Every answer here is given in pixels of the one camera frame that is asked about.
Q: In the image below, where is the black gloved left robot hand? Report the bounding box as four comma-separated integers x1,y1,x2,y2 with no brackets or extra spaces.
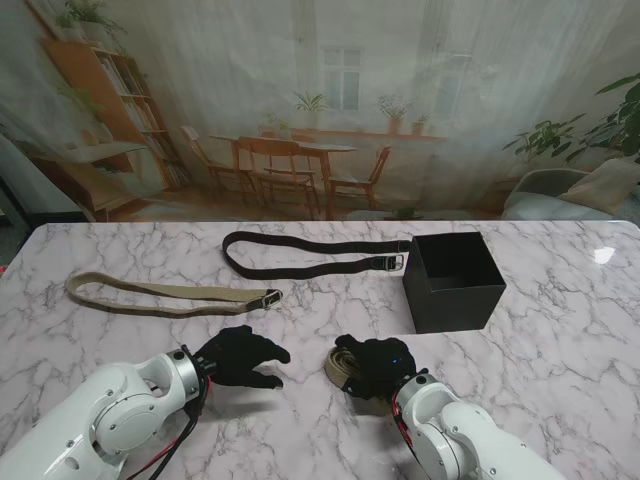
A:
192,324,292,391

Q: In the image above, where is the black belt storage box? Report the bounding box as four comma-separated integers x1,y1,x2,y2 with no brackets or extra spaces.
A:
401,231,507,335

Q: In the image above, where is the red black arm cable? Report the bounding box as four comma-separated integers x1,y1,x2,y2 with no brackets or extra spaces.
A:
392,389,417,449
124,374,211,480

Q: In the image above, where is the red black right arm cable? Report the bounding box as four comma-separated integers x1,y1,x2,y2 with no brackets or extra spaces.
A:
392,389,417,449

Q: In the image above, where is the printed room scene backdrop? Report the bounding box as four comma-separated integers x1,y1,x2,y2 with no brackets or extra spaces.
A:
0,0,640,224

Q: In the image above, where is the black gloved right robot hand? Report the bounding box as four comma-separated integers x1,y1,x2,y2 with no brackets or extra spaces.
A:
333,335,420,401

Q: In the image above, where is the red black left arm cable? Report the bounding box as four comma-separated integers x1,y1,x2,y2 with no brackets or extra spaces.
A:
124,374,211,480

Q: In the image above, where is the dark brown braided belt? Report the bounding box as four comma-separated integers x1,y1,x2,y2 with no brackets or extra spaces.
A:
221,230,412,281

